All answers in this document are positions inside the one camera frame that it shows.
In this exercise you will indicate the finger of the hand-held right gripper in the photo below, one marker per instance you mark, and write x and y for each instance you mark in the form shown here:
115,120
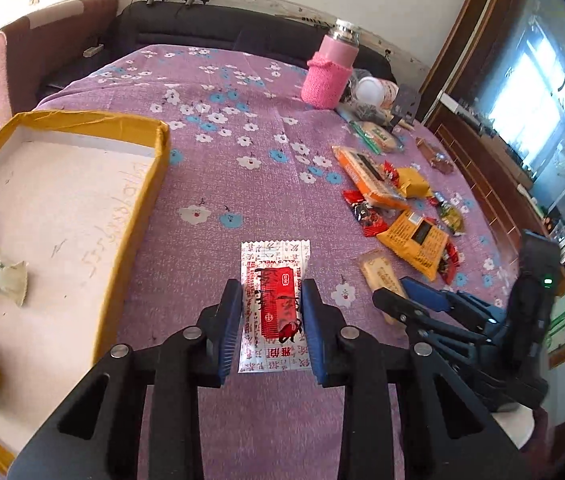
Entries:
397,307
430,292

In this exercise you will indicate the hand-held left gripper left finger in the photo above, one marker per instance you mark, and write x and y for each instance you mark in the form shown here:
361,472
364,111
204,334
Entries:
228,330

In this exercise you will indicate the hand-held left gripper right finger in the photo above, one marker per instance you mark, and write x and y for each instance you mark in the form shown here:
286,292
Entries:
312,335

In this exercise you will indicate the red and white snack packet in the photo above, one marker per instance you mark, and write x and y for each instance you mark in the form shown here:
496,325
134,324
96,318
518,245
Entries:
273,290

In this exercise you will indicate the yellow taped cardboard box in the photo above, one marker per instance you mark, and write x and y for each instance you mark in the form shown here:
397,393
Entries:
62,200

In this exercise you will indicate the beige wafer packet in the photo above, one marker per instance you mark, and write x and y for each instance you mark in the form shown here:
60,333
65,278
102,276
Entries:
382,275

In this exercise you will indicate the small red snack packet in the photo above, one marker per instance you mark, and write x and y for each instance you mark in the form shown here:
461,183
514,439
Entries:
451,262

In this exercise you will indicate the orange packet with black label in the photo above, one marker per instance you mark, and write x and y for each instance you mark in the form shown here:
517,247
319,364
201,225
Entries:
412,242

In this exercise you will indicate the small green yellow packet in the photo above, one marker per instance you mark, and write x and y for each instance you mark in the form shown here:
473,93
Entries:
451,217

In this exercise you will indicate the red dark snack packet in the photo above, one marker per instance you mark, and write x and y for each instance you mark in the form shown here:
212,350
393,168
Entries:
367,212

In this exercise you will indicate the yellow snack packet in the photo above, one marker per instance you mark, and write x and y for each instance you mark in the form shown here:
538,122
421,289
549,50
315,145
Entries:
415,182

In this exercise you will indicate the white stool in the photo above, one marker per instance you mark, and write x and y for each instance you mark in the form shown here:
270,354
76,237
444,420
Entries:
514,427

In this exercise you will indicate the small red candy packet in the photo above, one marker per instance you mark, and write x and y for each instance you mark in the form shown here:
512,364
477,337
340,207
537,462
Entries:
390,171

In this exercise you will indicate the long orange biscuit packet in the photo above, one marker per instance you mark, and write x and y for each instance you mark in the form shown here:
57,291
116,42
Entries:
367,175

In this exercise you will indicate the brown snack packet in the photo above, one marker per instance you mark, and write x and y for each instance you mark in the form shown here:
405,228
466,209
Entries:
436,156

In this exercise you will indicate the round cracker packet green label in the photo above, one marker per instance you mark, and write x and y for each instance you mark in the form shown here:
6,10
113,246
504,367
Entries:
377,135

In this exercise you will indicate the brown wooden cabinet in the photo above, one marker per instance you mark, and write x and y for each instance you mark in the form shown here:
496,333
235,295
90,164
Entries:
467,125

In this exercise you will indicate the white printed container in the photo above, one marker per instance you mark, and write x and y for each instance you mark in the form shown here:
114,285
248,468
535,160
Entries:
375,91

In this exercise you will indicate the purple floral tablecloth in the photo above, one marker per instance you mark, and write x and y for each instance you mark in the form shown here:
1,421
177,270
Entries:
242,110

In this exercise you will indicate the white crumpled snack packet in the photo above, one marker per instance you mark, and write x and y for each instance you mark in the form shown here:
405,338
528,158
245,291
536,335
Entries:
7,275

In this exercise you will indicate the pink bottle with knit sleeve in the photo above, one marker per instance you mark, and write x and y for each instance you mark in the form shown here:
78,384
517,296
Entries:
328,70

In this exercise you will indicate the dark sofa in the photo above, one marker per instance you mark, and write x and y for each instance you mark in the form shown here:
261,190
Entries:
202,27

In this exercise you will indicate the white remote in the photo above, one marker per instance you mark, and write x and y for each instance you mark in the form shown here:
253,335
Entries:
93,51

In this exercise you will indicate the pink upholstered chair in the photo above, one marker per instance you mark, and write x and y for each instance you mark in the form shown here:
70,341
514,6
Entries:
37,50

